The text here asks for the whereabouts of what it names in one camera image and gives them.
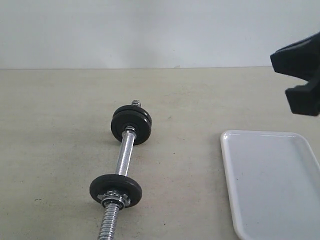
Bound white rectangular plastic tray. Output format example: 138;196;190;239
220;130;320;240

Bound chrome threaded dumbbell bar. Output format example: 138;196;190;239
97;100;152;240

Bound black weight plate far end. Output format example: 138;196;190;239
110;110;152;145

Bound chrome spinlock collar nut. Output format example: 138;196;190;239
97;190;131;210

